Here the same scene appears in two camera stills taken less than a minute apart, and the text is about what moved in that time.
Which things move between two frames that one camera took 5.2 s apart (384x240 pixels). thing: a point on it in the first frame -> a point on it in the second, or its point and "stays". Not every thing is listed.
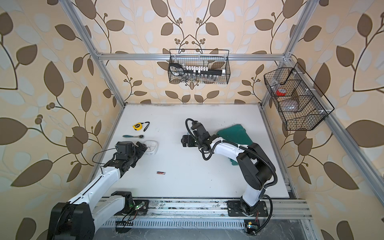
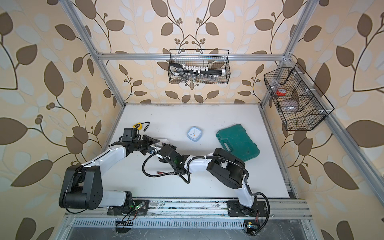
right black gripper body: (194, 142) -> (163, 160)
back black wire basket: (210, 66) stays
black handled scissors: (177, 69) stays
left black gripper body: (132, 159) -> (142, 145)
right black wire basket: (300, 103) stays
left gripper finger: (143, 146) -> (150, 140)
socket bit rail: (204, 70) stays
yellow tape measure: (138, 126) stays
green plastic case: (235, 134) stays
